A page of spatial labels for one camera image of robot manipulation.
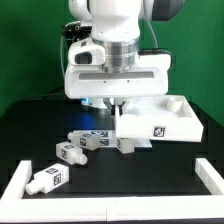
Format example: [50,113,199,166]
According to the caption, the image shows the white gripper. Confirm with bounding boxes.
[65,53,172,114]

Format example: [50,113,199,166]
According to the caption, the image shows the white square table top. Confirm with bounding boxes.
[115,95,203,142]

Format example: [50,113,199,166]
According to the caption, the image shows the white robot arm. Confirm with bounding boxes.
[64,0,185,108]

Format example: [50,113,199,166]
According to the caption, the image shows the white U-shaped fence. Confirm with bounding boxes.
[0,158,224,223]

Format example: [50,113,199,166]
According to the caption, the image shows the white marker base plate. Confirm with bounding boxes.
[68,130,152,148]

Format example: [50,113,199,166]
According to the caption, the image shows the black cables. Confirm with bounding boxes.
[16,83,88,103]

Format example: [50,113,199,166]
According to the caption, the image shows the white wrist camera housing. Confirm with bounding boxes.
[68,38,105,65]

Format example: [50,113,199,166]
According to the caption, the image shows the black camera on mount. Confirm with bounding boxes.
[61,21,92,38]

